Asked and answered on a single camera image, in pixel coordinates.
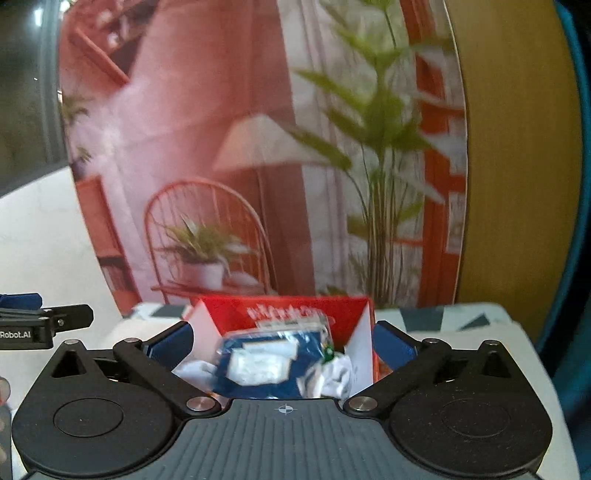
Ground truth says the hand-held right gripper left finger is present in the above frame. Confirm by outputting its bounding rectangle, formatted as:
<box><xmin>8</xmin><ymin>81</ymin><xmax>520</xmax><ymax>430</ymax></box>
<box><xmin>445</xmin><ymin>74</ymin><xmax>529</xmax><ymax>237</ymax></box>
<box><xmin>46</xmin><ymin>322</ymin><xmax>222</xmax><ymax>416</ymax></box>

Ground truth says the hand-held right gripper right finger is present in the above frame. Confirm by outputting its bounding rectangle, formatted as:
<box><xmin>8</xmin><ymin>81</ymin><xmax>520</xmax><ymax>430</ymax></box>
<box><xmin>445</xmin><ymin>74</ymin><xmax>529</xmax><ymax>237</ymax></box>
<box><xmin>343</xmin><ymin>320</ymin><xmax>532</xmax><ymax>415</ymax></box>

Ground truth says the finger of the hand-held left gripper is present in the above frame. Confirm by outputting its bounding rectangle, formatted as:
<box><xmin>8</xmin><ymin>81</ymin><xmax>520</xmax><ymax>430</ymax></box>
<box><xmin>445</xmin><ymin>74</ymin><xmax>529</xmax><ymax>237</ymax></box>
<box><xmin>0</xmin><ymin>292</ymin><xmax>44</xmax><ymax>311</ymax></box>
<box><xmin>0</xmin><ymin>304</ymin><xmax>95</xmax><ymax>332</ymax></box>

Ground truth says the blue cloth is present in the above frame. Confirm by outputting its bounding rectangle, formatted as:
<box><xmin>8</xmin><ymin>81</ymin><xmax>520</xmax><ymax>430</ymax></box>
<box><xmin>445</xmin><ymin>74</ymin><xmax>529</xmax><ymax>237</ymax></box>
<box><xmin>213</xmin><ymin>318</ymin><xmax>337</xmax><ymax>400</ymax></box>

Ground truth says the red strawberry cardboard box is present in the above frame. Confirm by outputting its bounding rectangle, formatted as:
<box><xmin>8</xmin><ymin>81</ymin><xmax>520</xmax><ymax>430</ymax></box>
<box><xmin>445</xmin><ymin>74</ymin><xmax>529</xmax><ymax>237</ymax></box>
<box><xmin>184</xmin><ymin>295</ymin><xmax>385</xmax><ymax>398</ymax></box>

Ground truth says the person's left hand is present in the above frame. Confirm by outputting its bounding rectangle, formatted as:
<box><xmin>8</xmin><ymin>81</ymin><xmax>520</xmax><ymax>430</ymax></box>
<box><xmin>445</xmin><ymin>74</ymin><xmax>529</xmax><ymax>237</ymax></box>
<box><xmin>0</xmin><ymin>376</ymin><xmax>13</xmax><ymax>465</ymax></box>

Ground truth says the wooden board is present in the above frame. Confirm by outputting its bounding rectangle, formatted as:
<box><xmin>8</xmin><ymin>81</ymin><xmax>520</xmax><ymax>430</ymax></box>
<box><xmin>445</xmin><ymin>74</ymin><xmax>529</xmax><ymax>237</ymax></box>
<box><xmin>442</xmin><ymin>0</ymin><xmax>583</xmax><ymax>343</ymax></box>

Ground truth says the dark window pane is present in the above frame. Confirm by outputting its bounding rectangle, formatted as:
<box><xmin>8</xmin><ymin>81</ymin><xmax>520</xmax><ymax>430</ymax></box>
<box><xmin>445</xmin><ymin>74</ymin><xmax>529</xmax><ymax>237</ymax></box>
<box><xmin>0</xmin><ymin>0</ymin><xmax>71</xmax><ymax>200</ymax></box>

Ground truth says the wall poster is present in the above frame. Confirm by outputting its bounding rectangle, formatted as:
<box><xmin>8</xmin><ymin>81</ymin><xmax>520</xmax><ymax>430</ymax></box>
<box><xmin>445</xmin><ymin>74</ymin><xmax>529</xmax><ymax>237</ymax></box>
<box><xmin>57</xmin><ymin>0</ymin><xmax>470</xmax><ymax>320</ymax></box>

